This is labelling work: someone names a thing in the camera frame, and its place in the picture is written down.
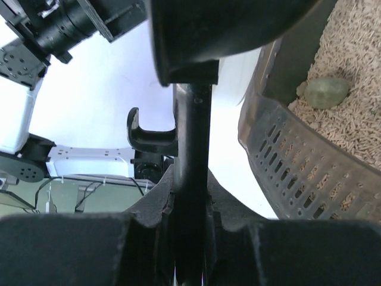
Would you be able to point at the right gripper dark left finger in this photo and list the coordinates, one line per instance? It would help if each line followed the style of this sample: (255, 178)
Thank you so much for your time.
(134, 247)

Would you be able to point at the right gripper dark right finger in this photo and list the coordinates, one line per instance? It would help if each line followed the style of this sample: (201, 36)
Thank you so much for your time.
(243, 248)

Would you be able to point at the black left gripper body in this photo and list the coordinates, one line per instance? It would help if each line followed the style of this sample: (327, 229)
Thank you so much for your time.
(112, 19)

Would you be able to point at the black slotted litter scoop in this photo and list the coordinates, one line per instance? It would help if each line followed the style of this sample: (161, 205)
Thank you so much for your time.
(188, 40)

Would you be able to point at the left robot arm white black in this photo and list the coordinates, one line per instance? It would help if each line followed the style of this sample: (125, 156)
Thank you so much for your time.
(39, 38)

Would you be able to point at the dark brown litter box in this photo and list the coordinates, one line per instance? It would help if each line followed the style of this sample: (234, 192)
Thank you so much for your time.
(301, 173)

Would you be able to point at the white plastic waste bin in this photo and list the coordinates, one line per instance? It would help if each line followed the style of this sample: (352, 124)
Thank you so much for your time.
(85, 103)

